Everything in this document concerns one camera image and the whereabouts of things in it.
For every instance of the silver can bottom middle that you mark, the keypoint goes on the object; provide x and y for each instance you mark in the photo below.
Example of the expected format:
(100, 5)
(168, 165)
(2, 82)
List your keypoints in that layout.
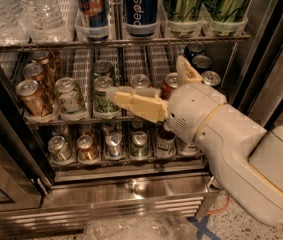
(114, 145)

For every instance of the silver can bottom left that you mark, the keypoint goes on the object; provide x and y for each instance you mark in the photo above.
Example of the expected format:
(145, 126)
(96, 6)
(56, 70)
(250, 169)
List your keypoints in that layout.
(59, 149)

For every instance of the clear plastic wrap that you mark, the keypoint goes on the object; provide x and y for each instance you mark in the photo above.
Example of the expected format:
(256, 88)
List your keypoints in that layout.
(151, 226)

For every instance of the green can front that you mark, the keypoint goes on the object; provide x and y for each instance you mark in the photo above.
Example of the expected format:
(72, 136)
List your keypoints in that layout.
(101, 104)

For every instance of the green can bottom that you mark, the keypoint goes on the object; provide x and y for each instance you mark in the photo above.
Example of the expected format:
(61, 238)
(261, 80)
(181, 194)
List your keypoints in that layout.
(139, 145)

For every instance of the blue Pepsi can top shelf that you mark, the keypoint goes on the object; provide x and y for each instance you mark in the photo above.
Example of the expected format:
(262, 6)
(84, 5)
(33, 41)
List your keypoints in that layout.
(141, 17)

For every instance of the green can top left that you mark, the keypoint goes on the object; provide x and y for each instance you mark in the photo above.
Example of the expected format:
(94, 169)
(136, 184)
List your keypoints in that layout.
(182, 15)

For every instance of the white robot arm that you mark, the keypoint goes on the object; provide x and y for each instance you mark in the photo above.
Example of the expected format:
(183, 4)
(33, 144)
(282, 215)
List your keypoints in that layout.
(245, 158)

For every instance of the brown bottle white cap left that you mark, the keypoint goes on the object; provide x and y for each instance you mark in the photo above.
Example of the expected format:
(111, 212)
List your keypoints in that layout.
(165, 146)

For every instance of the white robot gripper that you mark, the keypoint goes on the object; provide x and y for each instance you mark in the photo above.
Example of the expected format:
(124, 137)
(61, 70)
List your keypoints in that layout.
(194, 110)

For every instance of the white green ginger ale can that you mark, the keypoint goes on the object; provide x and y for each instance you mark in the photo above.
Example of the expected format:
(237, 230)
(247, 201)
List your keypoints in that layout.
(69, 96)

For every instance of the blue tape on floor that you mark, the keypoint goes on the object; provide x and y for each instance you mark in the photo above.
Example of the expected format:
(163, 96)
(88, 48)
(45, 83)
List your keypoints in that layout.
(203, 232)

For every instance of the blue Pepsi can back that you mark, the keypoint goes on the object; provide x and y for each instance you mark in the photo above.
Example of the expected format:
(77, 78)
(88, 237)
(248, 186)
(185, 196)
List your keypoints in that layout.
(193, 49)

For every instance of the green can back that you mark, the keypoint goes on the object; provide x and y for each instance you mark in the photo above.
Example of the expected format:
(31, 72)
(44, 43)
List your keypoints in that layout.
(103, 68)

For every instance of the blue Pepsi can middle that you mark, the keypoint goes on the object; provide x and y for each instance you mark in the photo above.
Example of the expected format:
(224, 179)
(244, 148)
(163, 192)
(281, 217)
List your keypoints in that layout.
(202, 63)

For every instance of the green can top right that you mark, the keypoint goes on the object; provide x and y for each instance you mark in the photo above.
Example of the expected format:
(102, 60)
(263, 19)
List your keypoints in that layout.
(226, 12)

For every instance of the gold can back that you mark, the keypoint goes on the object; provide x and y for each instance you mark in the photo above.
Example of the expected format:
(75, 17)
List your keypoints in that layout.
(50, 60)

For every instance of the red Coca-Cola can right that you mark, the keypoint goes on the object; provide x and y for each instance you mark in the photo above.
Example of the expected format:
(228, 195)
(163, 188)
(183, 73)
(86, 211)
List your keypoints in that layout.
(169, 84)

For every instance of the gold can middle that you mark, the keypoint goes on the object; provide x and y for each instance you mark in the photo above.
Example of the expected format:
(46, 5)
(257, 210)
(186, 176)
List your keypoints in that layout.
(38, 73)

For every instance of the red Coca-Cola can left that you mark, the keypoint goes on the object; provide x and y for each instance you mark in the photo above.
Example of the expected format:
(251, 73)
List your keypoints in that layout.
(138, 81)

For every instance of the red coca-cola can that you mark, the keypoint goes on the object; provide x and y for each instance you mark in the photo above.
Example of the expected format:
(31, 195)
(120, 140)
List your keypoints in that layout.
(169, 84)
(138, 81)

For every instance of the blue Pepsi can front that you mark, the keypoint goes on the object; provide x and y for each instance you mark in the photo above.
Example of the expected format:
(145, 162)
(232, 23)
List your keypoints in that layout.
(211, 78)

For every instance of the gold can front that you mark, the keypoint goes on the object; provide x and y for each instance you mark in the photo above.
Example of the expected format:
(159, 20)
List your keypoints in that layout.
(31, 93)

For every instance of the stainless steel fridge door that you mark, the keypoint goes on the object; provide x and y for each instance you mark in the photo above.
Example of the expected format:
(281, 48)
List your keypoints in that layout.
(1, 150)

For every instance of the clear water bottle right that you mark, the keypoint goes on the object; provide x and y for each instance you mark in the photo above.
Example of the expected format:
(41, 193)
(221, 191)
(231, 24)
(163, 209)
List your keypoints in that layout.
(44, 21)

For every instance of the gold can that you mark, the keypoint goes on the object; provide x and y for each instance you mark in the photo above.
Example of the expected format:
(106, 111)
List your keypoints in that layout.
(31, 93)
(38, 73)
(50, 60)

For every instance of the blue silver Red Bull can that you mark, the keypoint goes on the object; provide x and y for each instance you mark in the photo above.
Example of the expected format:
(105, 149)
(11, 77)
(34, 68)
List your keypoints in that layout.
(94, 19)

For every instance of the copper can bottom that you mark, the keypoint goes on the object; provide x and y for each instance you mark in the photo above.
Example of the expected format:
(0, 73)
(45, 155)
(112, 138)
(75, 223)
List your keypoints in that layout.
(86, 148)

